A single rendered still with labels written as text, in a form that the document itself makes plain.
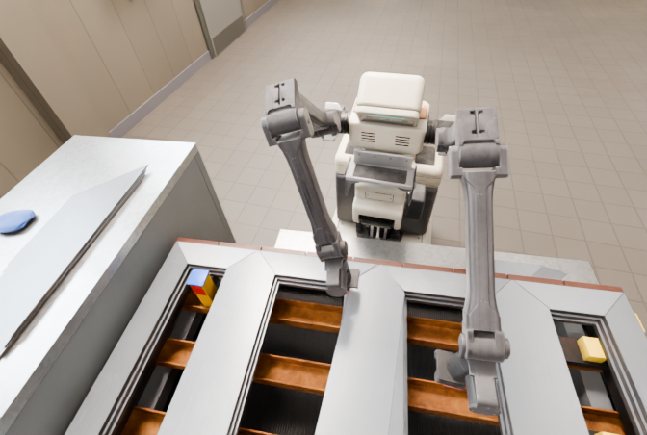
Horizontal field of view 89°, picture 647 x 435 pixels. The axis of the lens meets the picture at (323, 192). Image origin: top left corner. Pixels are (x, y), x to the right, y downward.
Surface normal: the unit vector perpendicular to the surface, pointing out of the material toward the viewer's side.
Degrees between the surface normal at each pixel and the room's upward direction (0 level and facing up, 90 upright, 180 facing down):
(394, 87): 42
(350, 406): 0
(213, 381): 0
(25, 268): 0
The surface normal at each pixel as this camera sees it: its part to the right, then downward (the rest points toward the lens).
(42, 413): 0.98, 0.08
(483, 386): -0.19, -0.65
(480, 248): -0.25, -0.08
